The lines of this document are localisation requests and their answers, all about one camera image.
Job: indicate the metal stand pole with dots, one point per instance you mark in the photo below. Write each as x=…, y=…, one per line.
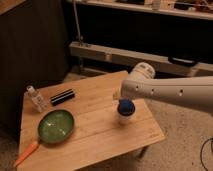
x=80, y=39

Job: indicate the black rectangular box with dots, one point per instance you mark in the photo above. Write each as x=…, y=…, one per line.
x=62, y=97

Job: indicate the orange carrot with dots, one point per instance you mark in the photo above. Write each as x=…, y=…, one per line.
x=28, y=151

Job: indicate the green ceramic bowl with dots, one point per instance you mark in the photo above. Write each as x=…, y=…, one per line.
x=56, y=126

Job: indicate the wooden table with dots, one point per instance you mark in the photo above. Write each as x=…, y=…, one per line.
x=97, y=134

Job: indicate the low wooden shelf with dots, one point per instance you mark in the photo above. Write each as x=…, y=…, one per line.
x=131, y=58

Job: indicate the white cup with blue object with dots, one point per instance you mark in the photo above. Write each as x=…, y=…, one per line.
x=125, y=109

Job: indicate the clear plastic bottle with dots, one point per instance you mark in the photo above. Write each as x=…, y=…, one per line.
x=37, y=98

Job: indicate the black handle on shelf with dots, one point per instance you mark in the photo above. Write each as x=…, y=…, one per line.
x=182, y=62

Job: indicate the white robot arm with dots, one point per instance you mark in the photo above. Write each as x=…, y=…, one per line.
x=194, y=92

